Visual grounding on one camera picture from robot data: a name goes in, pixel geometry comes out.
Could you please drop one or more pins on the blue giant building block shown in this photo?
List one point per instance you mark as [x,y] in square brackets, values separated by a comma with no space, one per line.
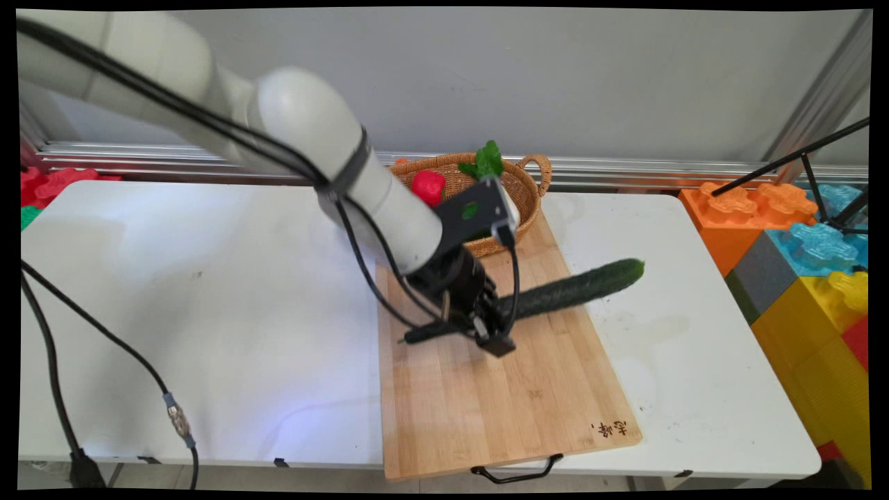
[816,246]

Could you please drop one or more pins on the wooden cutting board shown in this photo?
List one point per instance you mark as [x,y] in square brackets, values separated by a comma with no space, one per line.
[486,396]

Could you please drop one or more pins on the orange giant building block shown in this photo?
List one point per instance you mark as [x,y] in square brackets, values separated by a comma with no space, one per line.
[729,222]

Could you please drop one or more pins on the green leafy toy vegetable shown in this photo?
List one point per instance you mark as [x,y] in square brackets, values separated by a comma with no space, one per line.
[488,161]

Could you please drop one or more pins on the woven wicker basket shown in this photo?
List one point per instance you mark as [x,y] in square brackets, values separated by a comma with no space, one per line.
[529,191]

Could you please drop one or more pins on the red toy tomato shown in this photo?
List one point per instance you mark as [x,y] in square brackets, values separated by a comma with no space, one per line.
[428,186]

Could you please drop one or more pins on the grey giant building block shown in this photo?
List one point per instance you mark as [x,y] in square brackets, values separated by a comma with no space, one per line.
[764,278]

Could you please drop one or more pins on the aluminium frame rail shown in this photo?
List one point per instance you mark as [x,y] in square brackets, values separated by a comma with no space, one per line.
[625,170]

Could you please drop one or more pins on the yellow giant building block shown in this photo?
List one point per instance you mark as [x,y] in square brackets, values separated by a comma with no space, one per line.
[819,361]

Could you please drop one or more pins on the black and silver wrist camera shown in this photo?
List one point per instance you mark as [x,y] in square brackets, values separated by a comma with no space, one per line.
[486,201]

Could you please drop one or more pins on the black tripod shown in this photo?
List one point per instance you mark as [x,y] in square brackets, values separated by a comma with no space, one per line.
[809,167]

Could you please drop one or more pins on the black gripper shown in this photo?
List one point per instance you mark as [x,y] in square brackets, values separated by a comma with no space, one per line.
[455,281]

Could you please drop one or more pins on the red giant building block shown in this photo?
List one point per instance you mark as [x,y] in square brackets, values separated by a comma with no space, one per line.
[55,182]
[858,340]

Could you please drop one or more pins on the aluminium frame post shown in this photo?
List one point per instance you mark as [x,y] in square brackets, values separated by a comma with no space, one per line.
[826,83]
[29,125]

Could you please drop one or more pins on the dark green toy cucumber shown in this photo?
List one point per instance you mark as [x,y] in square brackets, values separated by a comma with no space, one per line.
[590,285]

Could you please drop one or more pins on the green giant building block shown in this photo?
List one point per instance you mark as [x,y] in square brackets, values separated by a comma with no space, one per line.
[29,217]

